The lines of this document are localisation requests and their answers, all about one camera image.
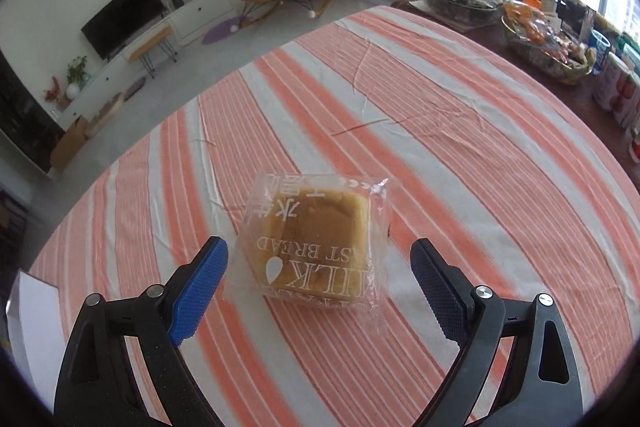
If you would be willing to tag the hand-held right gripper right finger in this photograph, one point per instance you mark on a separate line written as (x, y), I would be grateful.
(437, 292)

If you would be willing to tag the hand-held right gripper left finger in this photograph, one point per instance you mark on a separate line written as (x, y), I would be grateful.
(197, 292)

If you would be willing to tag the bread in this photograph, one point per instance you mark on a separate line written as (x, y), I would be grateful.
(310, 247)

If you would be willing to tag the white cardboard box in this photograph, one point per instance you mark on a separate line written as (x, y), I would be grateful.
(35, 322)

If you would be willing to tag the wicker basket of snacks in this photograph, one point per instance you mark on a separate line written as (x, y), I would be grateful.
(547, 44)

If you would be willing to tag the brown cardboard box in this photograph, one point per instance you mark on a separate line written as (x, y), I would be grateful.
(70, 144)

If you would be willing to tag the beige floor cushion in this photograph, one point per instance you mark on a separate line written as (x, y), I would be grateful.
(102, 114)

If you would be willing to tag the dark floor scale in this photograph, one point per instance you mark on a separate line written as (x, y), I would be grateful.
(134, 88)

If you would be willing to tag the round white vase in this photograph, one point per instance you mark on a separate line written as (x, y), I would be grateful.
(72, 91)

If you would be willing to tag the black display cabinet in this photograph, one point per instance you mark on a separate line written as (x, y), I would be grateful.
(25, 122)

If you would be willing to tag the red flowers in vase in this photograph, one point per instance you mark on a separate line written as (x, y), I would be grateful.
(54, 91)

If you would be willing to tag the leafy plant in glass vase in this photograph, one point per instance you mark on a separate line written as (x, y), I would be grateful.
(77, 69)

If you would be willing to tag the wooden bench with metal legs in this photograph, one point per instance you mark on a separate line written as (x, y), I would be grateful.
(150, 38)

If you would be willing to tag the purple floor mat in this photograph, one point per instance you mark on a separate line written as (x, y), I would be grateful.
(220, 31)

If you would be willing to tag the white television cabinet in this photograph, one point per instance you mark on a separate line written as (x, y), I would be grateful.
(205, 9)

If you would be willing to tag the black television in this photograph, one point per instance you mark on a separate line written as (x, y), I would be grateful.
(122, 17)

